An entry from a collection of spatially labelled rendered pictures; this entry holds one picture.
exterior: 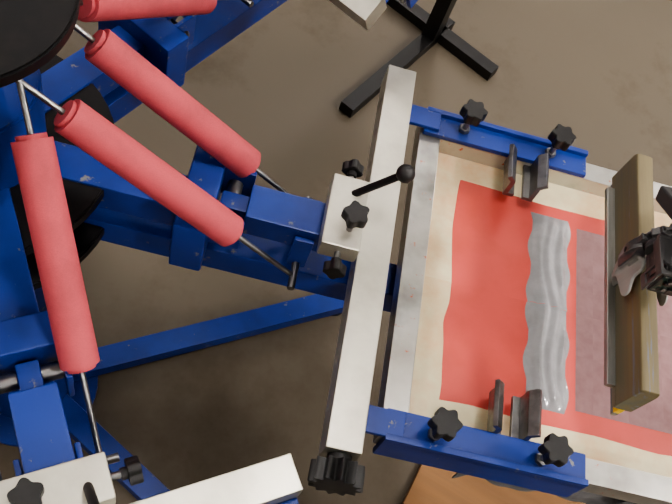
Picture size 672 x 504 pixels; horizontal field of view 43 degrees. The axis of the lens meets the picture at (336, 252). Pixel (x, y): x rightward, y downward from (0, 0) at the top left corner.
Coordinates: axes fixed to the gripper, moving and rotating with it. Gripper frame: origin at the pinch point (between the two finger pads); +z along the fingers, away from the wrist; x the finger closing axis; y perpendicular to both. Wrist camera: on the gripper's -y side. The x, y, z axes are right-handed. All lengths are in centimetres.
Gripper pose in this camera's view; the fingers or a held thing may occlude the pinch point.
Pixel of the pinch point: (630, 279)
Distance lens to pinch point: 136.4
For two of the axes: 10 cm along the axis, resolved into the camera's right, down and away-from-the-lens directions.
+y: -1.5, 8.4, -5.2
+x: 9.6, 2.4, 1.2
